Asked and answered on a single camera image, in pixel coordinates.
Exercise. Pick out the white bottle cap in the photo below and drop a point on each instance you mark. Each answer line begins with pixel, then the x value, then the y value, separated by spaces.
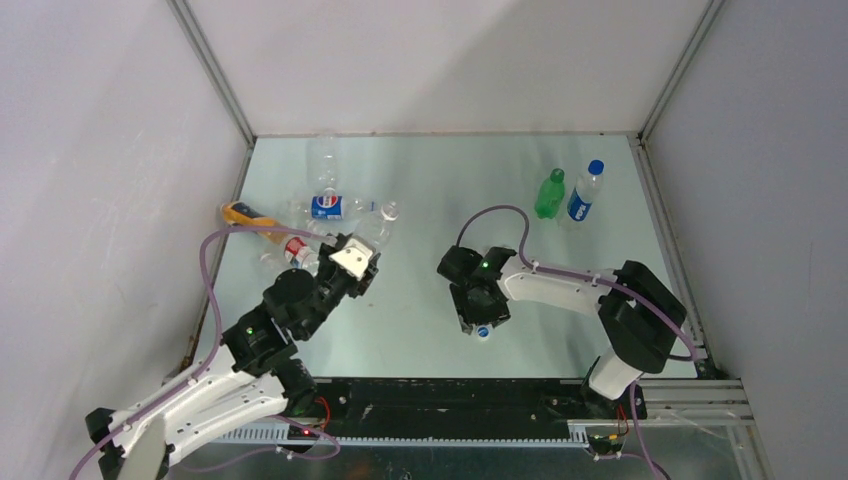
pixel 482 332

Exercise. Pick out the white cable duct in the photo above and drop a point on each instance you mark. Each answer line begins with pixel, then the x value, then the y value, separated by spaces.
pixel 279 434

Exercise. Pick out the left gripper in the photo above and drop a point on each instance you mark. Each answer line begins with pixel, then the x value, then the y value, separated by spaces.
pixel 360 286

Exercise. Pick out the clear bottle with blue label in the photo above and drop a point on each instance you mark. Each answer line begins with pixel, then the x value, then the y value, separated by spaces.
pixel 331 208

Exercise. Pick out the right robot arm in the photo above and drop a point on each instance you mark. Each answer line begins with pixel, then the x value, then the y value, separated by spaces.
pixel 640 316

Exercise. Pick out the blue bottle cap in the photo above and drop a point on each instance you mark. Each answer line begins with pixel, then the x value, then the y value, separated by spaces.
pixel 596 168

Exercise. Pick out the orange bottle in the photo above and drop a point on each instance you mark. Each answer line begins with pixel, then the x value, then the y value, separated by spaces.
pixel 239 213

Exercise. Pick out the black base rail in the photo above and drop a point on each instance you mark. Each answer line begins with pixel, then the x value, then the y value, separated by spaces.
pixel 454 408

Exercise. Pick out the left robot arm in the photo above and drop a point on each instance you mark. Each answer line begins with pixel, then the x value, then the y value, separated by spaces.
pixel 251 371

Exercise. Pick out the green plastic bottle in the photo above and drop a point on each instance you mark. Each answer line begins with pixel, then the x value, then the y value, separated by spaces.
pixel 549 199

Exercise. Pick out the clear bottle with red ring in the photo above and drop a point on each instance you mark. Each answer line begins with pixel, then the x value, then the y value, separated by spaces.
pixel 285 251

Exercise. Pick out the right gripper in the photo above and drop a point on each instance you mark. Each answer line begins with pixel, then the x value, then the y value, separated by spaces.
pixel 496 315

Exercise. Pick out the clear ribbed plastic bottle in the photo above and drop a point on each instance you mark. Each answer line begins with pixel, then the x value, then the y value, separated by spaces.
pixel 376 227

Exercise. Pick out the green bottle cap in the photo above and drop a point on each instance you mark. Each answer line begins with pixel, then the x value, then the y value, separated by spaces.
pixel 557 175

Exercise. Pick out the clear crushed plastic bottle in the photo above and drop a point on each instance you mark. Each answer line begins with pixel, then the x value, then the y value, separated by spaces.
pixel 582 197

